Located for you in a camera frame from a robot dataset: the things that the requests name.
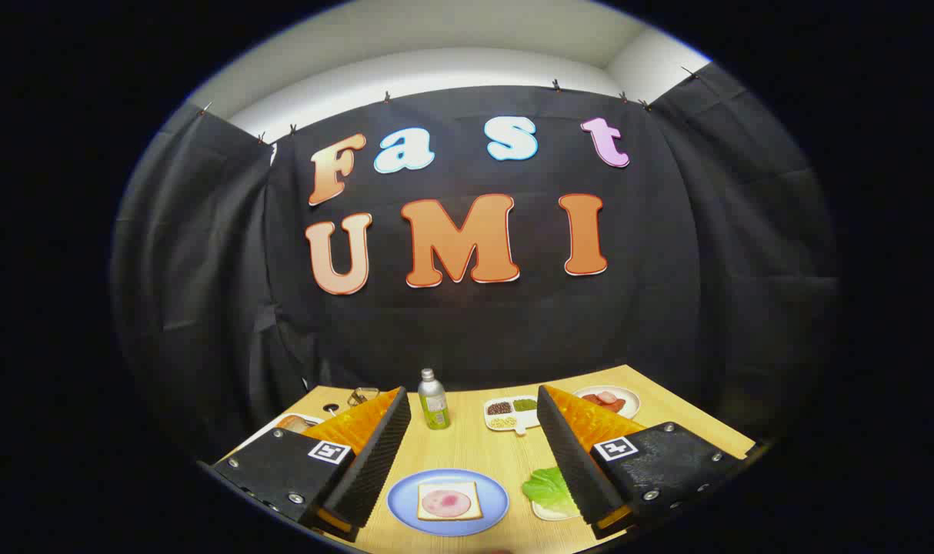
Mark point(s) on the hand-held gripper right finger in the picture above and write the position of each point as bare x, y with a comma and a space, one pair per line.
571, 454

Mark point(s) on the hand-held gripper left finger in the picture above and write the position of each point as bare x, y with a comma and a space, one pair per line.
375, 454

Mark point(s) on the green lettuce leaf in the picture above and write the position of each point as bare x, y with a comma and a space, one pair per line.
548, 488

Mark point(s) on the blue round plate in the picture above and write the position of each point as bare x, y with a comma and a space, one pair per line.
401, 504

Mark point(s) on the brown meat slice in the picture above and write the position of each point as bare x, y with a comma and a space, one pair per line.
617, 405
590, 400

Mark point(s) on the white divided dish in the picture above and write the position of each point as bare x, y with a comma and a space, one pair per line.
522, 419

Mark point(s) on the white square plate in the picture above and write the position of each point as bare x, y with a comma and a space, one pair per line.
552, 514

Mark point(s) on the pile of green beans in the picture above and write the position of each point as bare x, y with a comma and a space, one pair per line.
525, 404

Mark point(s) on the white toaster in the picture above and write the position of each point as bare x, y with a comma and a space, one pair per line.
313, 419

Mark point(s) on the silver green bottle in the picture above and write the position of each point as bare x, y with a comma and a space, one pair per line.
434, 408

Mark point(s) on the pile of yellow beans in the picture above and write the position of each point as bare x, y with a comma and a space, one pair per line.
502, 422

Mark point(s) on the white round plate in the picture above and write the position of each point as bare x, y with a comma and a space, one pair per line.
632, 404

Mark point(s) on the pink ham slice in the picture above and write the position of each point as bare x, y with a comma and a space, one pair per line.
445, 502

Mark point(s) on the pile of dark beans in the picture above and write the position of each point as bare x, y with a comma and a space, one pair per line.
498, 408

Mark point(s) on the white bread slice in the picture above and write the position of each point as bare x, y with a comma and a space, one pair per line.
475, 500

